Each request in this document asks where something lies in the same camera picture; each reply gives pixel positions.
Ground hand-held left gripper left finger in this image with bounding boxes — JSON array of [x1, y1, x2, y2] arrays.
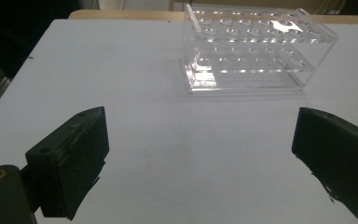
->
[[24, 106, 110, 221]]

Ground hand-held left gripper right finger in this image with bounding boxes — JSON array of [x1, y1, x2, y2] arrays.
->
[[291, 106, 358, 223]]

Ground clear acrylic test tube rack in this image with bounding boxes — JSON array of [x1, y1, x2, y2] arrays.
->
[[181, 3, 339, 94]]

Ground white table board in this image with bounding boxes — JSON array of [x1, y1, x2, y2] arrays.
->
[[0, 18, 358, 224]]

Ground black curtain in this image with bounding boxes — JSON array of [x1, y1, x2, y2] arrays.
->
[[0, 0, 82, 116]]

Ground wooden table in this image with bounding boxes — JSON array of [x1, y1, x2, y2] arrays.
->
[[67, 8, 358, 25]]

